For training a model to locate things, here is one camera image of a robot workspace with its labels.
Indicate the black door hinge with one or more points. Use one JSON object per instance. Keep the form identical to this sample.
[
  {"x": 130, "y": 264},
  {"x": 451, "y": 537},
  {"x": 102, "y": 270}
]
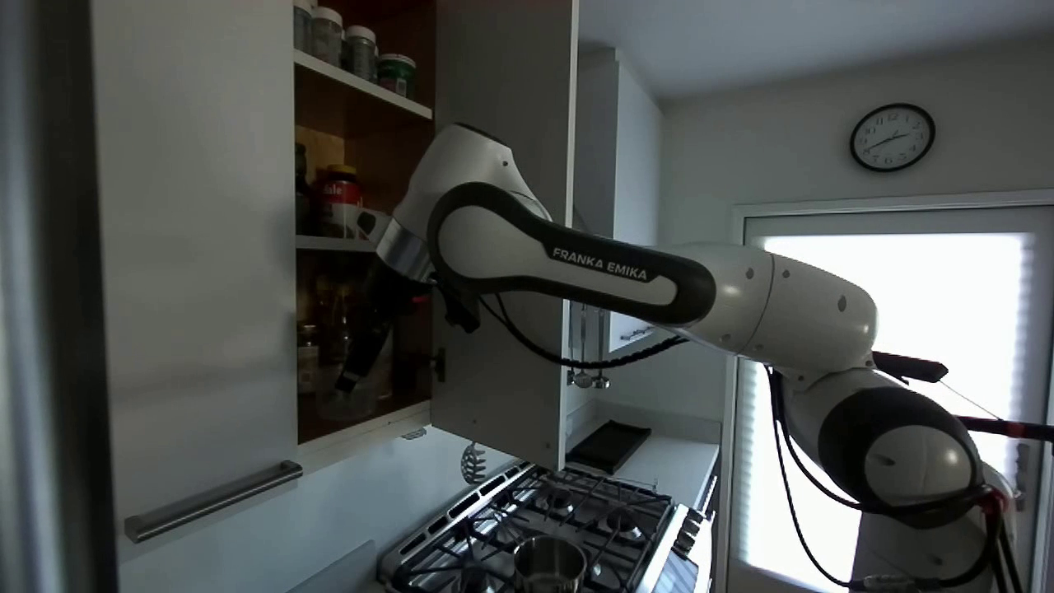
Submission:
[{"x": 439, "y": 363}]

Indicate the black camera on stand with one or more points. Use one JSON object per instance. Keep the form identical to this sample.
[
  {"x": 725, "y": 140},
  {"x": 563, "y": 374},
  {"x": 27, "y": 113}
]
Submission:
[{"x": 912, "y": 367}]

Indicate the stainless steel gas stove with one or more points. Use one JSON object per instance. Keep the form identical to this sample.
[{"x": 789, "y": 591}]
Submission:
[{"x": 482, "y": 537}]

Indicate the cupboard body with shelves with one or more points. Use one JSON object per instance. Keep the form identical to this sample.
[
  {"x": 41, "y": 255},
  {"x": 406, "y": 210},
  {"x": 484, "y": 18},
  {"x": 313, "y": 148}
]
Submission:
[{"x": 385, "y": 133}]

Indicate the red labelled jar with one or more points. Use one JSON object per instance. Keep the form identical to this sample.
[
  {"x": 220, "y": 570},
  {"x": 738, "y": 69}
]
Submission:
[{"x": 336, "y": 202}]

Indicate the dark slim bottle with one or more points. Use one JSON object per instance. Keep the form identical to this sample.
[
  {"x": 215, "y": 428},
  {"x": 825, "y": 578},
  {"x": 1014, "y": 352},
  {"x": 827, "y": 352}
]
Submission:
[{"x": 302, "y": 191}]

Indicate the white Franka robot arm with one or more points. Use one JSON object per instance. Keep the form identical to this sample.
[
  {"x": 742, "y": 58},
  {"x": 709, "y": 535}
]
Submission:
[{"x": 614, "y": 276}]

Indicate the steel saucepan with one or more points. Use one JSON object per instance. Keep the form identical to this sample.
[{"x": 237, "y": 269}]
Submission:
[{"x": 547, "y": 566}]

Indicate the small pale jar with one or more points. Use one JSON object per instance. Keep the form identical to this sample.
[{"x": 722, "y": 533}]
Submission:
[{"x": 307, "y": 367}]

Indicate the white cupboard door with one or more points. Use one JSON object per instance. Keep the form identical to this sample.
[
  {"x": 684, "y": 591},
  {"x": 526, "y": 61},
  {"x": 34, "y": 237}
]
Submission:
[
  {"x": 199, "y": 218},
  {"x": 504, "y": 66}
]

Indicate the dark green lidded jar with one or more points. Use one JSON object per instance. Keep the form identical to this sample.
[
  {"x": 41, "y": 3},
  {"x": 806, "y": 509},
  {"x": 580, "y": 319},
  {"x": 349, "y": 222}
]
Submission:
[{"x": 397, "y": 74}]

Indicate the tan box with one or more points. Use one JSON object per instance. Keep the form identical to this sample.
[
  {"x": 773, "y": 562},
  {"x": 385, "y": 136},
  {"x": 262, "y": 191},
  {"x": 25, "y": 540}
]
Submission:
[{"x": 323, "y": 148}]

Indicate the black rimmed wall clock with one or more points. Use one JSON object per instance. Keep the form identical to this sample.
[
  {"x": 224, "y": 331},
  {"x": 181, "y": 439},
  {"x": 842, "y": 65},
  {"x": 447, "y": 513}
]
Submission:
[{"x": 891, "y": 136}]

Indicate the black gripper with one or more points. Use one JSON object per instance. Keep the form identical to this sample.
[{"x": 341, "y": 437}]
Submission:
[{"x": 363, "y": 313}]

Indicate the black tray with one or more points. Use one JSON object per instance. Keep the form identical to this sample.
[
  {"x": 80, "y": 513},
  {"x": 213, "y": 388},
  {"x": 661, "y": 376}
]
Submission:
[{"x": 611, "y": 445}]

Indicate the bright window with blind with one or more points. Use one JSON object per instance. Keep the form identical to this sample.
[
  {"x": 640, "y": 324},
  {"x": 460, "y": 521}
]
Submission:
[{"x": 935, "y": 285}]

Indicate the white wall cabinet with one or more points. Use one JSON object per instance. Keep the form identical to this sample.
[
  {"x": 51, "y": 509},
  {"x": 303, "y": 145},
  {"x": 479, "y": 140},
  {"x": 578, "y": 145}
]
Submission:
[{"x": 638, "y": 166}]

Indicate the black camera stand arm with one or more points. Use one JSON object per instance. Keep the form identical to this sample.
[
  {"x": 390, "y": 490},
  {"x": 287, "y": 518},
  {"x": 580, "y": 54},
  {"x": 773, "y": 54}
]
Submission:
[{"x": 1007, "y": 425}]

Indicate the grey lidded jar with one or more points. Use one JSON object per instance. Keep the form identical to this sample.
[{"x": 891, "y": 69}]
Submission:
[
  {"x": 302, "y": 20},
  {"x": 329, "y": 34},
  {"x": 359, "y": 54}
]

